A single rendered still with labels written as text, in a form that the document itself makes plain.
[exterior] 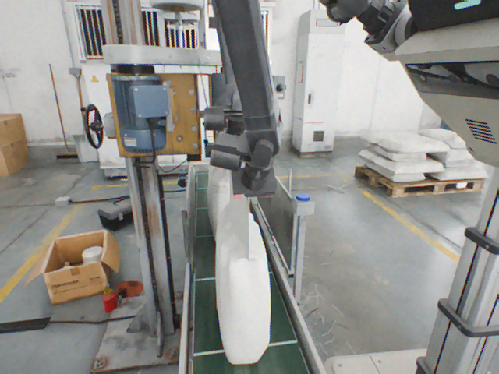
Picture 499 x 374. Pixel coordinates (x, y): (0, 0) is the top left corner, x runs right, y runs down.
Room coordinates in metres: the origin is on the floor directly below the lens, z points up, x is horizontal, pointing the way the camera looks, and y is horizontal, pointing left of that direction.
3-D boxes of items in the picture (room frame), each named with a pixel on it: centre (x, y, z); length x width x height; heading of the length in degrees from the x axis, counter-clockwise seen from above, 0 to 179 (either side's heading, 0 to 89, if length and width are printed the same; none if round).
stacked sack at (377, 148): (3.60, -1.81, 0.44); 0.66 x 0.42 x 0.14; 3
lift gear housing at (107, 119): (1.24, 0.56, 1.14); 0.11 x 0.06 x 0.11; 9
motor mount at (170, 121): (1.13, 0.29, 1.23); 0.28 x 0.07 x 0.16; 9
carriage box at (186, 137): (1.29, 0.37, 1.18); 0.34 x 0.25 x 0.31; 99
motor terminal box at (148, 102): (0.96, 0.31, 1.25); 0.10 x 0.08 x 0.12; 124
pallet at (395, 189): (3.66, -2.14, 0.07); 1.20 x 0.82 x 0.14; 101
